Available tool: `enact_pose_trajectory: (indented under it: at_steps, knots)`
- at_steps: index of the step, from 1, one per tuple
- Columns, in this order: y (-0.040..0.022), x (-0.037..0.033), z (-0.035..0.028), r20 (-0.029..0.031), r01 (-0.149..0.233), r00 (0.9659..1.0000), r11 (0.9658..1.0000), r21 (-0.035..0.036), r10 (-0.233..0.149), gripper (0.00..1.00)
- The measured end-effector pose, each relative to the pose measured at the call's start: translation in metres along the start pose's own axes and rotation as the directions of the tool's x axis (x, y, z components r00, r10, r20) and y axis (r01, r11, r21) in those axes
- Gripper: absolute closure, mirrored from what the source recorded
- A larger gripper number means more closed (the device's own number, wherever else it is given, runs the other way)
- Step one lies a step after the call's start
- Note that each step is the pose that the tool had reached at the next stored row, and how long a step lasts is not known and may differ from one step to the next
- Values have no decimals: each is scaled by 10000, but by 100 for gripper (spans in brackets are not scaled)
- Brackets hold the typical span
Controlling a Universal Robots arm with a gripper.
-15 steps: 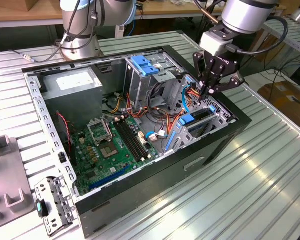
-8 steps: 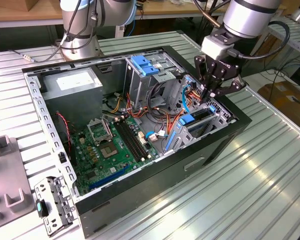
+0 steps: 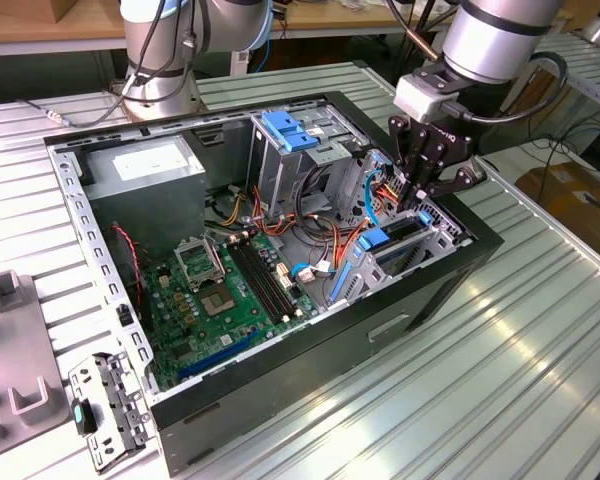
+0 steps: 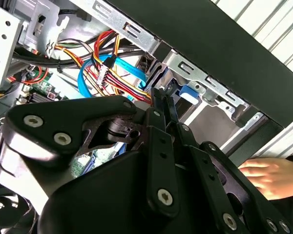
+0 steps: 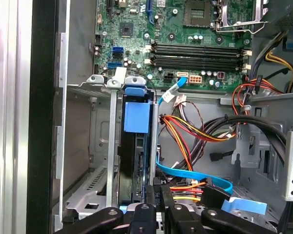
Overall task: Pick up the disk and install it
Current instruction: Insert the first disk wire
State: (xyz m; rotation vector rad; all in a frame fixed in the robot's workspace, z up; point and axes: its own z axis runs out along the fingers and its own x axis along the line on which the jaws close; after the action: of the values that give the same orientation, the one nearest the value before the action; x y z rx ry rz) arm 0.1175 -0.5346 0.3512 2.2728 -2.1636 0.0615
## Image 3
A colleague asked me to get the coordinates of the green motherboard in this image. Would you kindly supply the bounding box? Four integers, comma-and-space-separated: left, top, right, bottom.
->
139, 230, 322, 394

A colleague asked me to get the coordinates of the grey optical drive cage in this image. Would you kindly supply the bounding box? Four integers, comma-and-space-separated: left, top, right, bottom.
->
247, 102, 370, 224

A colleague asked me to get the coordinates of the orange yellow power wire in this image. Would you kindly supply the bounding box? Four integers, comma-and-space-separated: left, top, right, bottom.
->
372, 179, 406, 202

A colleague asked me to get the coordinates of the black case fan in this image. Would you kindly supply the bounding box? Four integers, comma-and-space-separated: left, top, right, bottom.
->
110, 227, 154, 334

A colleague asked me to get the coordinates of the thin red fan wire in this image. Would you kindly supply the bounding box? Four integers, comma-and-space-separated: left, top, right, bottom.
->
111, 223, 145, 307

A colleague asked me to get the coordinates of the black cable bundle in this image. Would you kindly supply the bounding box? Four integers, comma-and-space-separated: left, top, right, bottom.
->
297, 164, 334, 236

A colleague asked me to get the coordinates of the grey metal disk bay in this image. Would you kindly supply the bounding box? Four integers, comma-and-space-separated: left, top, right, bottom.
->
324, 147, 476, 312

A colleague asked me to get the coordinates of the long blue data wire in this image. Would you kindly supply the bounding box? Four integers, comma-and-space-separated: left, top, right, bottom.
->
363, 149, 390, 232

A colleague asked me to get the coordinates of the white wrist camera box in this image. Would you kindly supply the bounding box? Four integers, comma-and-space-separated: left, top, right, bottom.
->
393, 73, 464, 124

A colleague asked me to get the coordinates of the metal socket cover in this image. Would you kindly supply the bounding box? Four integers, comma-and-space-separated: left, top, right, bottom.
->
173, 237, 226, 291

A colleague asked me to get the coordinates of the CPU socket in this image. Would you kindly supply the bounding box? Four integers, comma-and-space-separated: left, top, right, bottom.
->
199, 284, 237, 319

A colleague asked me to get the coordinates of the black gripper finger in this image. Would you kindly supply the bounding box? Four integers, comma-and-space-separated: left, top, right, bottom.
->
387, 115, 422, 210
415, 156, 487, 210

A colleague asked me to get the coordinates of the blue plastic drive latch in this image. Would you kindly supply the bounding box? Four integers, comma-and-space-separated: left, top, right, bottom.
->
282, 130, 322, 155
262, 110, 302, 137

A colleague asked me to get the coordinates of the thin robot cable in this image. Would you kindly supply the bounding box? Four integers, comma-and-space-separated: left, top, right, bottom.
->
17, 0, 214, 129

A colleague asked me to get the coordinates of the metal slat side table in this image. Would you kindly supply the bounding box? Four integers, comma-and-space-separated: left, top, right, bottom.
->
479, 32, 600, 146

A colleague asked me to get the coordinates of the orange wire bundle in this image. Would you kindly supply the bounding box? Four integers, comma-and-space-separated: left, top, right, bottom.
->
249, 182, 369, 269

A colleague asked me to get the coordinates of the brown cardboard box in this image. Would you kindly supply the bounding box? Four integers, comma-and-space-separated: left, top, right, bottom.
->
514, 160, 600, 251

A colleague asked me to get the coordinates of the short blue data wire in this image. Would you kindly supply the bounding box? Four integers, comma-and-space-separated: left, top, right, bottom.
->
288, 260, 339, 277

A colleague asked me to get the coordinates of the hard disk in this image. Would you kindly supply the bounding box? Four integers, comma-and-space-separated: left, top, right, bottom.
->
329, 208, 435, 305

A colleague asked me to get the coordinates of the long wooden desk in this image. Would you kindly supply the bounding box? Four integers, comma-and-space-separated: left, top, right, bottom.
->
0, 0, 574, 96

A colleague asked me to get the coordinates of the blue expansion slot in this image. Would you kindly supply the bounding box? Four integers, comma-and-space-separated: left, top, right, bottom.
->
177, 327, 261, 381

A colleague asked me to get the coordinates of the grey power supply unit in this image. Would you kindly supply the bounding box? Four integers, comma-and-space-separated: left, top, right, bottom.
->
82, 134, 207, 261

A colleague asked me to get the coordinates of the black RAM slot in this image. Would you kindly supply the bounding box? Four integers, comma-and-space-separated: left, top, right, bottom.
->
242, 238, 290, 320
228, 242, 277, 325
235, 240, 283, 323
249, 236, 297, 317

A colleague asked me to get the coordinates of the small brown box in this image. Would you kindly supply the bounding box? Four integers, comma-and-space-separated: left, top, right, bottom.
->
44, 0, 79, 24

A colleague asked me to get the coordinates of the grey parts rack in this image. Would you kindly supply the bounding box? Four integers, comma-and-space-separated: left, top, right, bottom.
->
0, 269, 67, 460

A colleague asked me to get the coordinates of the black camera cable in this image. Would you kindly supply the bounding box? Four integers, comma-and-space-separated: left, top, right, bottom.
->
442, 51, 570, 125

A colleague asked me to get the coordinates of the black latch with blue tab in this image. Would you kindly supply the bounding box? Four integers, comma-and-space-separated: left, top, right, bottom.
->
71, 397, 100, 436

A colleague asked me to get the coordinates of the black open PC case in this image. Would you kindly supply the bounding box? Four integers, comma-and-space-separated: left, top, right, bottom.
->
43, 89, 505, 479

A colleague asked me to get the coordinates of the metal expansion bracket cover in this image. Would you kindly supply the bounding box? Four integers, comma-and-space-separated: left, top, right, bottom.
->
67, 349, 154, 475

